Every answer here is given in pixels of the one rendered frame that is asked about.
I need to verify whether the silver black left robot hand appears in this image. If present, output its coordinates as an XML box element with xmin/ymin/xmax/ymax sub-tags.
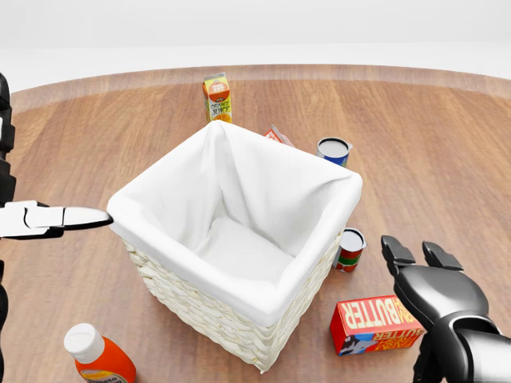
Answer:
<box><xmin>0</xmin><ymin>73</ymin><xmax>115</xmax><ymax>242</ymax></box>

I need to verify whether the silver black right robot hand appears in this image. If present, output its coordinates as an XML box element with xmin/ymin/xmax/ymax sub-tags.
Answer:
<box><xmin>380</xmin><ymin>235</ymin><xmax>490</xmax><ymax>383</ymax></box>

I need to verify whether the red butter box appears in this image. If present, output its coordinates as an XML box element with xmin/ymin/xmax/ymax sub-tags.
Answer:
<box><xmin>329</xmin><ymin>294</ymin><xmax>426</xmax><ymax>357</ymax></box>

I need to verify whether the white wicker basket with liner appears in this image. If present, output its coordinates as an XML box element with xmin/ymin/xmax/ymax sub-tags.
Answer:
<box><xmin>106</xmin><ymin>119</ymin><xmax>363</xmax><ymax>375</ymax></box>

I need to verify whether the red and green labelled tin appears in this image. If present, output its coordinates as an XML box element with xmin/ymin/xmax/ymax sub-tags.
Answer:
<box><xmin>332</xmin><ymin>227</ymin><xmax>368</xmax><ymax>274</ymax></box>

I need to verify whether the orange sauce bottle, white cap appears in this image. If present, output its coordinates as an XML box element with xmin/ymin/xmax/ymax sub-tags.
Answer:
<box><xmin>63</xmin><ymin>322</ymin><xmax>137</xmax><ymax>383</ymax></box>

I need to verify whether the blue labelled tin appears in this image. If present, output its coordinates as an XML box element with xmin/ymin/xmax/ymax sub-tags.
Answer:
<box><xmin>316</xmin><ymin>136</ymin><xmax>355</xmax><ymax>169</ymax></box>

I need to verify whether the orange juice carton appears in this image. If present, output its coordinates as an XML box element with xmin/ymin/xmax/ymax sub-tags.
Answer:
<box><xmin>201</xmin><ymin>72</ymin><xmax>234</xmax><ymax>124</ymax></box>

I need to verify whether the red and white food box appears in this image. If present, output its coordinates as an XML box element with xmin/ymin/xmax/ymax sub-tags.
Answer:
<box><xmin>263</xmin><ymin>123</ymin><xmax>297</xmax><ymax>149</ymax></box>

